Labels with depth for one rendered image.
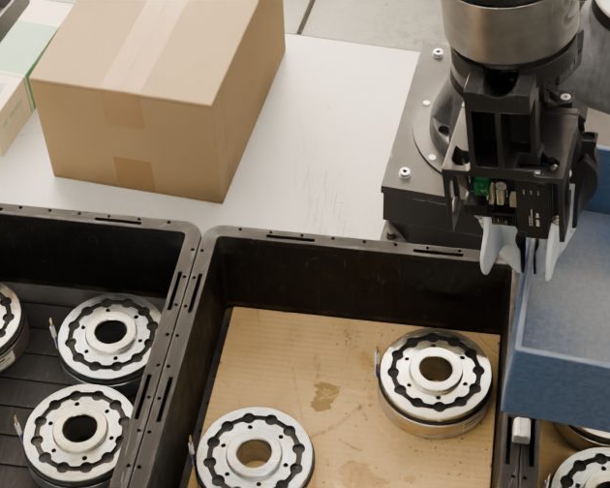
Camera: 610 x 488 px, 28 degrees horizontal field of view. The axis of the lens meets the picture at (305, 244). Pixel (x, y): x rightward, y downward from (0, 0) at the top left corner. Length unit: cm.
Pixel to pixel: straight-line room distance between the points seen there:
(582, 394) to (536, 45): 25
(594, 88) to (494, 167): 54
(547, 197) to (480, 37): 11
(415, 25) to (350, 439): 187
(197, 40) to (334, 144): 23
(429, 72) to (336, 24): 140
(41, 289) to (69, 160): 30
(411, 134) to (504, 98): 74
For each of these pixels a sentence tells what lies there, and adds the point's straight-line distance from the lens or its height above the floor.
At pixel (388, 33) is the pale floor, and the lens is 284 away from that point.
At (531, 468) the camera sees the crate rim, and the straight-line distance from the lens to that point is 98.
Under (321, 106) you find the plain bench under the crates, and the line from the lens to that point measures 159.
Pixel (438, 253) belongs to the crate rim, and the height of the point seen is 93.
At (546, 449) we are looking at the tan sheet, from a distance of 111.
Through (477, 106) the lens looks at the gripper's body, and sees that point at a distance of 68.
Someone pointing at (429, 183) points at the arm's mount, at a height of 80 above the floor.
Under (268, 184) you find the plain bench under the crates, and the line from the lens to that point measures 149.
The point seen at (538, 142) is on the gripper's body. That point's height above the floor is 127.
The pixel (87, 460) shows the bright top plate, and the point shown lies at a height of 86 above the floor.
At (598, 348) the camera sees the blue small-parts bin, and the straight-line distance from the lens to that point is 87.
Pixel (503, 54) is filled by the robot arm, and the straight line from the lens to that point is 67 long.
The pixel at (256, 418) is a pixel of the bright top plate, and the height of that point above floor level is 86.
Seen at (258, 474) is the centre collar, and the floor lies 87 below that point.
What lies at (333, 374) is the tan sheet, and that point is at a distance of 114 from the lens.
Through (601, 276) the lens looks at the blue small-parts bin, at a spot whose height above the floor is 107.
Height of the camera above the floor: 176
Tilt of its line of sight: 48 degrees down
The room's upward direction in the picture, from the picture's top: 2 degrees counter-clockwise
